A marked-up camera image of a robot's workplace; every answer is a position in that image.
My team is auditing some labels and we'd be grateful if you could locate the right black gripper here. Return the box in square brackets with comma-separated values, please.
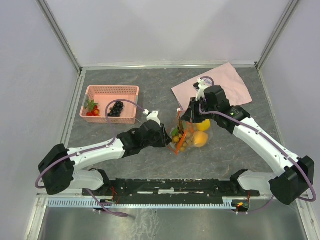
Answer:
[180, 97, 218, 124]

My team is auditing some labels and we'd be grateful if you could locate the brown longan bunch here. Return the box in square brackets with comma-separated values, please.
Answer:
[170, 119, 195, 155]

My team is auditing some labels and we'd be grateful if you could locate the clear zip top bag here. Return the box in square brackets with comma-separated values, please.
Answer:
[167, 107, 212, 155]

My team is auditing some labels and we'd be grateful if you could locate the yellow peach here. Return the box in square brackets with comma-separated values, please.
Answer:
[192, 131, 209, 148]

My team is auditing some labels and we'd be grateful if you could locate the black grape bunch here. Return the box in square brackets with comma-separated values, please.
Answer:
[107, 101, 124, 118]

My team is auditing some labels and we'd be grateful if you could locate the red cherry tomatoes sprig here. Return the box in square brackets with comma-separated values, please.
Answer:
[84, 99, 100, 117]

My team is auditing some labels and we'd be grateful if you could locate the yellow orange fruit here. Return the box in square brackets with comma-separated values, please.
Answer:
[195, 119, 211, 132]

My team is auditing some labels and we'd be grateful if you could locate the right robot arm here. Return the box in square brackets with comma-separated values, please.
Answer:
[182, 83, 317, 205]

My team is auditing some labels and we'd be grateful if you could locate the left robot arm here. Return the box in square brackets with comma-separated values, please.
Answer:
[38, 120, 172, 195]

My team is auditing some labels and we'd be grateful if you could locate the pink cloth with lettering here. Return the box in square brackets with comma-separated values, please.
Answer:
[171, 63, 252, 110]

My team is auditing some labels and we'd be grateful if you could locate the pink plastic basket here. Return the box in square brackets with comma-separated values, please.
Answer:
[79, 85, 140, 125]

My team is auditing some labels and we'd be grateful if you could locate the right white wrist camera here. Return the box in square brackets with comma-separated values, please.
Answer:
[193, 76, 214, 102]

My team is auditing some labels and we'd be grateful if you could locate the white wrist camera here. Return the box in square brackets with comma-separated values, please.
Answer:
[142, 109, 161, 126]
[193, 76, 214, 102]

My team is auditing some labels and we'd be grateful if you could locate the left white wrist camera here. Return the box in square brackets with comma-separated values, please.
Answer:
[142, 109, 161, 126]

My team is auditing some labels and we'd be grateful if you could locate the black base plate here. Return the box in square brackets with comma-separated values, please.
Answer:
[91, 169, 260, 205]

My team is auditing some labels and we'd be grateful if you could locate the light blue cable duct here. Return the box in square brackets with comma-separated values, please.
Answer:
[46, 197, 236, 210]

